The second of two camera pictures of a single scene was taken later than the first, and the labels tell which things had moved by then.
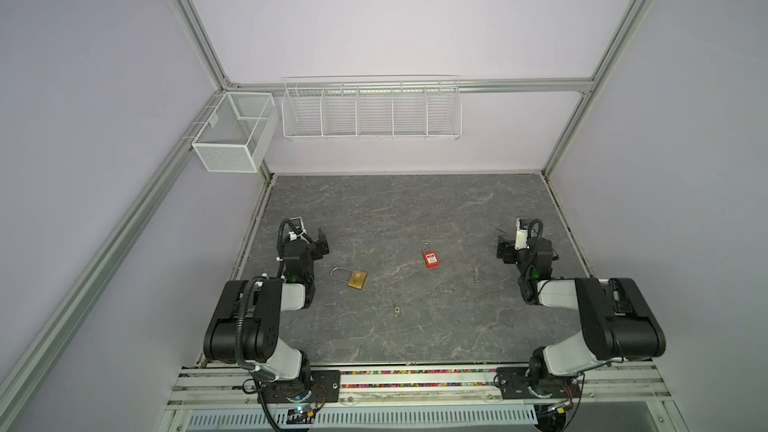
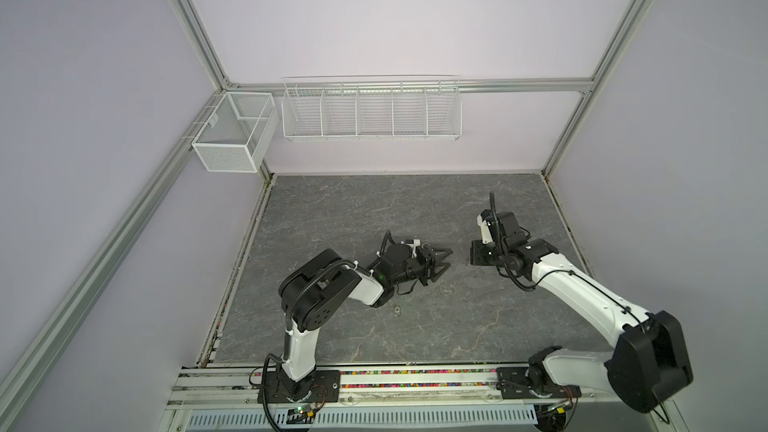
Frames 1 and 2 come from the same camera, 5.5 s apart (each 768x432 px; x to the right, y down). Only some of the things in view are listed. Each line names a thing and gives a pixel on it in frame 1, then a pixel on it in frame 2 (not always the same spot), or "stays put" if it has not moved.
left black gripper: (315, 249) → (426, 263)
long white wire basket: (372, 108) stays put
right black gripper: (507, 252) → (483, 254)
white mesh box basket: (236, 131) stays put
